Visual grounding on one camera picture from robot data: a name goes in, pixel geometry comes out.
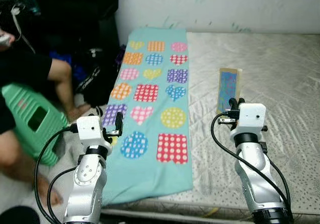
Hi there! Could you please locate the white charger cable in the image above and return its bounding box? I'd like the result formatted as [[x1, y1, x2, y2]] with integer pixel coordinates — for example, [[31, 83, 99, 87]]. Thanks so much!
[[10, 4, 37, 54]]

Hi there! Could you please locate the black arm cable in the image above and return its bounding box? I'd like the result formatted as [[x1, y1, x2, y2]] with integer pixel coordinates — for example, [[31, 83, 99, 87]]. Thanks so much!
[[47, 166, 79, 224], [210, 112, 292, 210]]

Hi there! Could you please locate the person in black shorts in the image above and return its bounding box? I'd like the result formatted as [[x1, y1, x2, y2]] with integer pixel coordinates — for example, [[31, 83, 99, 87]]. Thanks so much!
[[0, 30, 94, 208]]

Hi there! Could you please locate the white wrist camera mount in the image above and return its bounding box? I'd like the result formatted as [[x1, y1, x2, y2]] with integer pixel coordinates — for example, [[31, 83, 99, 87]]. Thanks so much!
[[238, 103, 266, 135], [76, 115, 114, 147]]

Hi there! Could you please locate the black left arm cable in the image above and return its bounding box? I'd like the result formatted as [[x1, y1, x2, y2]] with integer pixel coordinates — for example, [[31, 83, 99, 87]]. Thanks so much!
[[47, 166, 79, 224]]

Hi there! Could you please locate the teal patchwork dotted blanket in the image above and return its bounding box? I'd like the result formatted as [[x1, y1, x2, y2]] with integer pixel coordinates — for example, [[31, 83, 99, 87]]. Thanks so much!
[[101, 27, 194, 205]]

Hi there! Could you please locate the blue yellow children's book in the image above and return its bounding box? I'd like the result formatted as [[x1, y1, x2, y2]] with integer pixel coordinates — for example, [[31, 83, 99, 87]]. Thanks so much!
[[217, 67, 244, 116]]

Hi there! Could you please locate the quilted white mattress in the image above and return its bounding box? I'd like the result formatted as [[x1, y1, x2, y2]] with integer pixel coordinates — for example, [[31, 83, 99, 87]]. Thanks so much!
[[114, 31, 320, 220]]

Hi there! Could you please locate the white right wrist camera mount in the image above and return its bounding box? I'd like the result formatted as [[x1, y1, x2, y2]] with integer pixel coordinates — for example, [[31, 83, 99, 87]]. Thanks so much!
[[238, 103, 266, 135]]

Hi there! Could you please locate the black left wrist camera cable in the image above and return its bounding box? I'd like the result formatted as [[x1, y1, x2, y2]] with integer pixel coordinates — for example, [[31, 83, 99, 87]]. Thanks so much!
[[34, 124, 80, 224]]

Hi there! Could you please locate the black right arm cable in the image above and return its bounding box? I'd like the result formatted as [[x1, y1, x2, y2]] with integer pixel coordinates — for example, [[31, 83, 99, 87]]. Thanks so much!
[[210, 112, 292, 210]]

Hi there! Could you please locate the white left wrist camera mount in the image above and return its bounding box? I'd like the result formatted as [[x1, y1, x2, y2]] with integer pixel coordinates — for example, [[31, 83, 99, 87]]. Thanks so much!
[[76, 115, 114, 147]]

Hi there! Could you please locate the green plastic stool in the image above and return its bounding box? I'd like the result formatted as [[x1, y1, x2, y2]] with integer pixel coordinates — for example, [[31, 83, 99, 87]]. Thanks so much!
[[0, 83, 69, 166]]

